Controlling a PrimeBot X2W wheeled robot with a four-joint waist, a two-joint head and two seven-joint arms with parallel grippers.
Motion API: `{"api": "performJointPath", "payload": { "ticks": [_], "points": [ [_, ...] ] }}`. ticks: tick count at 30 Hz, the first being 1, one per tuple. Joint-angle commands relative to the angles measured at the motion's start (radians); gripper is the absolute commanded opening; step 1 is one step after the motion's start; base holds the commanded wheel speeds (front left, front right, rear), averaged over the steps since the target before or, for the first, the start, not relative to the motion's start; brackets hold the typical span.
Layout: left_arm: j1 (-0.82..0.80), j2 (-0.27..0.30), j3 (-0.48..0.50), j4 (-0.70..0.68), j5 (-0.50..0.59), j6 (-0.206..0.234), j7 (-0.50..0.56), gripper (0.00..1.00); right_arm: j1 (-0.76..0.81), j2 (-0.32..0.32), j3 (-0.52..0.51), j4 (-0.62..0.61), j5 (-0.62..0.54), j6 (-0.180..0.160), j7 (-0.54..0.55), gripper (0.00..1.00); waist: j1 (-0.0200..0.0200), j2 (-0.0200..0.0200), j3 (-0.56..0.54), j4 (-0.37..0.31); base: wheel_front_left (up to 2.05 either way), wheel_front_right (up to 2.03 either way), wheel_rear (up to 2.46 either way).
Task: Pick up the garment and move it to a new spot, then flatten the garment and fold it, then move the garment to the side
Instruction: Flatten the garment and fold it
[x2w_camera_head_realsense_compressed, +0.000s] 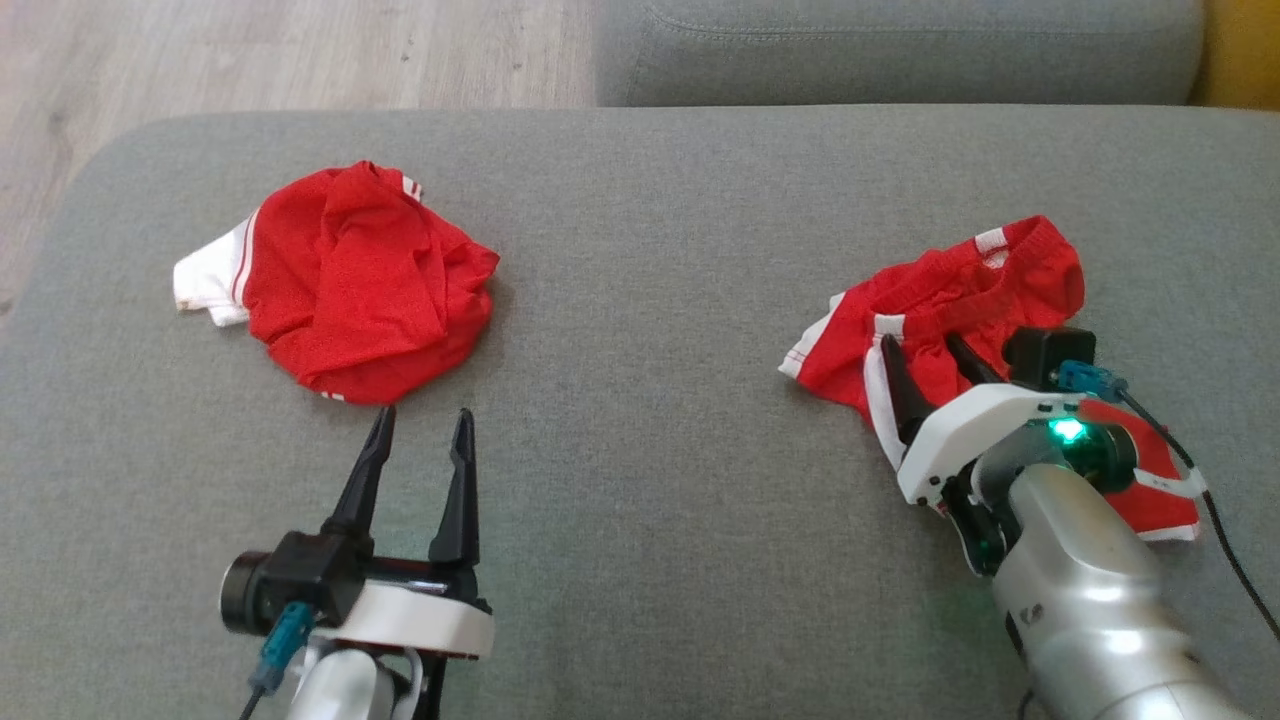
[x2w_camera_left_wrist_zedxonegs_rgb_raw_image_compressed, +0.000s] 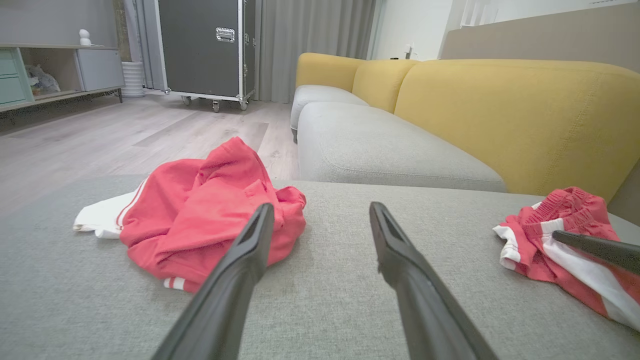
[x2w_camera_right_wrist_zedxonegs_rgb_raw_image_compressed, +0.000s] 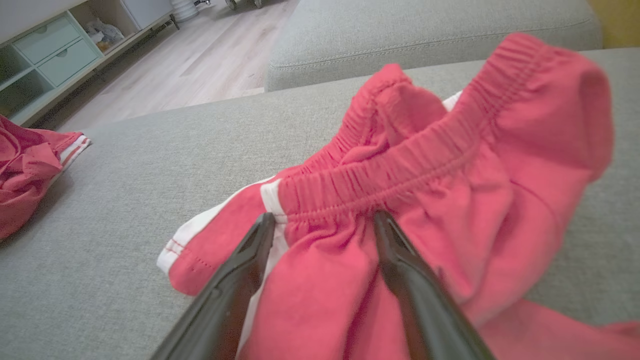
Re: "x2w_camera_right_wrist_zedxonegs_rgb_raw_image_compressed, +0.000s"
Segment grey sofa seat cushion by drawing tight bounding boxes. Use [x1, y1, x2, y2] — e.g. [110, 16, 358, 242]
[264, 0, 603, 92]

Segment red white basketball jersey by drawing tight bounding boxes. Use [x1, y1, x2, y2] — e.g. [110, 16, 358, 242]
[0, 114, 92, 242]

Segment red shorts with white trim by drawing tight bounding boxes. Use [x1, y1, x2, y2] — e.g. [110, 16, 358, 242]
[156, 32, 640, 360]

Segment mint cabinet drawer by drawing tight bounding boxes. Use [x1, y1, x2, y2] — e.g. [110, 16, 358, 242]
[37, 39, 101, 87]
[12, 16, 82, 65]

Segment clutter in cabinet shelf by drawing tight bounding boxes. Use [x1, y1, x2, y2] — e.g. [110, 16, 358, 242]
[84, 19, 125, 52]

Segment white round ribbed object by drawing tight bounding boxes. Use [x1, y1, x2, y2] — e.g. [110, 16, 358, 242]
[170, 0, 201, 23]

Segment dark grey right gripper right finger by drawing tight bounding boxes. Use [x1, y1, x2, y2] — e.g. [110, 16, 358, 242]
[373, 210, 496, 360]

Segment white mint storage cabinet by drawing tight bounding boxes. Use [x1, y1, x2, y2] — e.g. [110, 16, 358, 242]
[0, 0, 176, 126]

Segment large grey sofa seat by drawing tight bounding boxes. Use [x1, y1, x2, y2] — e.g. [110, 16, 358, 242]
[0, 47, 640, 360]

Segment large yellow sofa back cushion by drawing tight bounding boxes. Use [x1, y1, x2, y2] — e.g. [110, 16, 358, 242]
[587, 0, 640, 49]

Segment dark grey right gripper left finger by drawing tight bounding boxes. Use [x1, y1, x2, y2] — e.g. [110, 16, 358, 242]
[150, 212, 277, 360]

